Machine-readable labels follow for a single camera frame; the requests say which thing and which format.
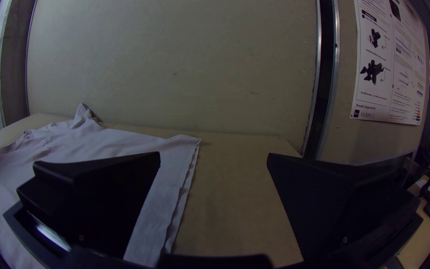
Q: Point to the white printed wall poster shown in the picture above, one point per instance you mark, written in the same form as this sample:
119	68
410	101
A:
390	56

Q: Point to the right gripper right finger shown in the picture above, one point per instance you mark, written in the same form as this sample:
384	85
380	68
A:
330	209

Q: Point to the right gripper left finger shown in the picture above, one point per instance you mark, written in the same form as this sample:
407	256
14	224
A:
99	201

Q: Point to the light grey t-shirt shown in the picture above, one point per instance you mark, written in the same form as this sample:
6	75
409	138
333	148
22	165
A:
88	138

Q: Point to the dark metal frame post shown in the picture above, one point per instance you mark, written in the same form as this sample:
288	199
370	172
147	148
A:
325	74
13	63

